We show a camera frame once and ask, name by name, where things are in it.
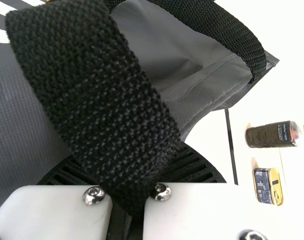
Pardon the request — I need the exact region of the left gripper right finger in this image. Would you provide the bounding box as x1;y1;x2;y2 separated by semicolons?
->
142;142;278;240

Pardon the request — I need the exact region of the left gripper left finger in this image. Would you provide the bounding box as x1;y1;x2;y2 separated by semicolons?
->
0;152;113;240

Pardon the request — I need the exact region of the dark grey bag with straps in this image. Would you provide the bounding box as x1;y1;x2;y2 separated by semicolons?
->
0;0;281;218

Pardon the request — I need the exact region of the rectangular tin with gold lid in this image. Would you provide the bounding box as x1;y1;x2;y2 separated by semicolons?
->
252;166;284;207

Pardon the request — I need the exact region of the dark coffee bottle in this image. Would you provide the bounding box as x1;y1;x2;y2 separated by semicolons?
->
244;120;304;149

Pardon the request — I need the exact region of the black strip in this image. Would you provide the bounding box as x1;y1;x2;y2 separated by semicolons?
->
223;108;240;186

